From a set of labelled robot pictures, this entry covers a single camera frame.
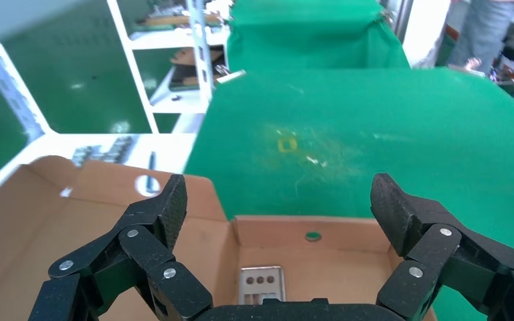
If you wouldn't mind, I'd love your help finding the person in blue jeans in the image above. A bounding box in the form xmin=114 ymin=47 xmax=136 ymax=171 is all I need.
xmin=445 ymin=0 xmax=514 ymax=76

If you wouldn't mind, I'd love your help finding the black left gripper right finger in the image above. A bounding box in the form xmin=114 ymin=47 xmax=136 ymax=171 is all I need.
xmin=369 ymin=173 xmax=514 ymax=321

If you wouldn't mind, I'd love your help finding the white slotted angle bar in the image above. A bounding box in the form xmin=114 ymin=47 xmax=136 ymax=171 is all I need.
xmin=0 ymin=37 xmax=56 ymax=140

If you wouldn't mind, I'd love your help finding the white metal shelving rack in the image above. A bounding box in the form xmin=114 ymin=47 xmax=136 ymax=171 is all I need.
xmin=106 ymin=0 xmax=234 ymax=134

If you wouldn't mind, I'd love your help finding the silver metal post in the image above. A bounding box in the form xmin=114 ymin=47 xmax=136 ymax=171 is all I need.
xmin=392 ymin=0 xmax=413 ymax=43

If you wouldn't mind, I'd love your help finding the flat white sheet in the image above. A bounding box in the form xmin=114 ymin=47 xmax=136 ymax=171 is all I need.
xmin=0 ymin=132 xmax=197 ymax=209

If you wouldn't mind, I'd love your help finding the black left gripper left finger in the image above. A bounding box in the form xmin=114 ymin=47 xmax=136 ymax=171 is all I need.
xmin=28 ymin=174 xmax=213 ymax=321

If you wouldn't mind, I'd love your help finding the silver metal IO shield plate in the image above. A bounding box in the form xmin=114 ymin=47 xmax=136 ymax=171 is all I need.
xmin=238 ymin=265 xmax=286 ymax=306

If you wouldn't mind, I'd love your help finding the brown cardboard box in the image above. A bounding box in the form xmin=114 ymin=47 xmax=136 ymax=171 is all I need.
xmin=0 ymin=154 xmax=440 ymax=321

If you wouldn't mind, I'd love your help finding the silver slotted metal strip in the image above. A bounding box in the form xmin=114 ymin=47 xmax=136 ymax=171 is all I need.
xmin=92 ymin=144 xmax=120 ymax=164
xmin=71 ymin=145 xmax=100 ymax=169
xmin=110 ymin=136 xmax=135 ymax=156

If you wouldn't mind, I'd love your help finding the brown cardboard piece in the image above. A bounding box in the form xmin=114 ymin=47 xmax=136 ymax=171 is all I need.
xmin=168 ymin=47 xmax=227 ymax=90

